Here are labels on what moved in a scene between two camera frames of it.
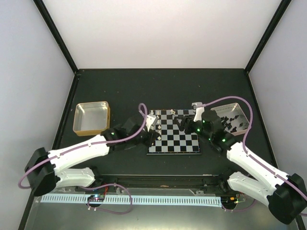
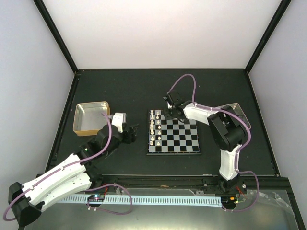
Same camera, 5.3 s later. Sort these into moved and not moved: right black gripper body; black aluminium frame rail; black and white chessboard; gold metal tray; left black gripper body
Moved: left black gripper body; right black gripper body
Not moved: black and white chessboard; black aluminium frame rail; gold metal tray
